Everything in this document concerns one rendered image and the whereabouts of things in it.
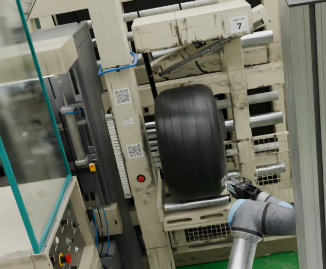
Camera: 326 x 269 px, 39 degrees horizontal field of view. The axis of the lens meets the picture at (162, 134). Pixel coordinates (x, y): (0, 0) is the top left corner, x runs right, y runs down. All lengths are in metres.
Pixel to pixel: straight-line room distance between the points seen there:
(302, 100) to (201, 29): 1.62
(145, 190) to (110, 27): 0.85
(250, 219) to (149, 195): 0.84
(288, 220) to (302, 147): 0.90
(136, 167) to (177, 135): 0.36
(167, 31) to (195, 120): 0.52
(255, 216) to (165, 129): 0.64
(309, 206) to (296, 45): 0.30
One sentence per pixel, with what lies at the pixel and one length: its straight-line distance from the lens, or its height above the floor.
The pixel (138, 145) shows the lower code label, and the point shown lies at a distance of 2.28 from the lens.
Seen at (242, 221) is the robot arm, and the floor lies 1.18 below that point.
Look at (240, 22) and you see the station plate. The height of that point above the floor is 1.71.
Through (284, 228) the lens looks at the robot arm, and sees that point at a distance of 1.70.
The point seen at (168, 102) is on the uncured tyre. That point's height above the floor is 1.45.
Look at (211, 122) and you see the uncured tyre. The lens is 2.09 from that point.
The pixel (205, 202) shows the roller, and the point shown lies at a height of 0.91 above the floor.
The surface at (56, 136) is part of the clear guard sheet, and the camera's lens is 1.98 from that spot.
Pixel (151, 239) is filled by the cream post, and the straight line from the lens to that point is 2.56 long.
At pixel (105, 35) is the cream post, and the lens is 2.12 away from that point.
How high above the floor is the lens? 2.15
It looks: 23 degrees down
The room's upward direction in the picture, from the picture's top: 11 degrees counter-clockwise
